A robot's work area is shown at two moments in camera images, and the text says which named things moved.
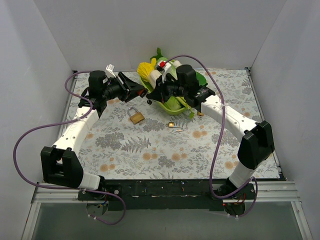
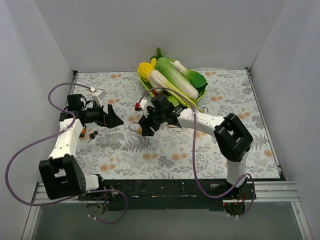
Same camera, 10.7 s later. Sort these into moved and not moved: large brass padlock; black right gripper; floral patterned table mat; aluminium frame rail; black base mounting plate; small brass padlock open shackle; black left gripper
Moved: large brass padlock; black left gripper; black right gripper
Not moved: floral patterned table mat; black base mounting plate; aluminium frame rail; small brass padlock open shackle
